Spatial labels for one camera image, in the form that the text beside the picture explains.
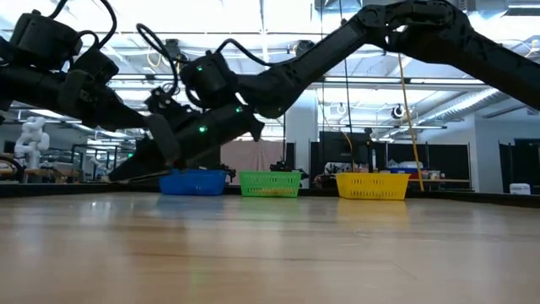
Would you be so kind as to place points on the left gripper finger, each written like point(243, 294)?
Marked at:
point(103, 112)
point(111, 132)

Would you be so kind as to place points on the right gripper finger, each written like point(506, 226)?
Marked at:
point(147, 177)
point(156, 152)

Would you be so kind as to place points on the blue plastic basket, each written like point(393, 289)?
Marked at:
point(194, 183)

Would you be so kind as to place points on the small black robot arm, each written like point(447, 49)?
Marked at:
point(280, 166)
point(231, 172)

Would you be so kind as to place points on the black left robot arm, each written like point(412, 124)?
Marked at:
point(42, 38)

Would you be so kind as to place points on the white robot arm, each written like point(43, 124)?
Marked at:
point(31, 141)

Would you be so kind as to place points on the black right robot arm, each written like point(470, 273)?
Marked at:
point(464, 46)

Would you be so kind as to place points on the pink curtain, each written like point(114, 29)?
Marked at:
point(253, 156)

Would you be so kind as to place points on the green plastic basket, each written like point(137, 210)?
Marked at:
point(270, 184)

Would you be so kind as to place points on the large black screen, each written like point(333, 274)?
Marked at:
point(337, 148)

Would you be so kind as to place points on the yellow plastic basket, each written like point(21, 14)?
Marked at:
point(371, 186)

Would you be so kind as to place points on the small round ceiling reel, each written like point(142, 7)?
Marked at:
point(397, 111)

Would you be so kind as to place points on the white plastic container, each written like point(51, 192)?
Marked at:
point(520, 189)

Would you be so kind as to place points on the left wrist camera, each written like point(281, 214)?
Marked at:
point(95, 65)

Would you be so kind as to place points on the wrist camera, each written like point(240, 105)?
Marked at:
point(95, 65)
point(162, 101)

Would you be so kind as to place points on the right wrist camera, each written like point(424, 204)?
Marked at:
point(162, 101)

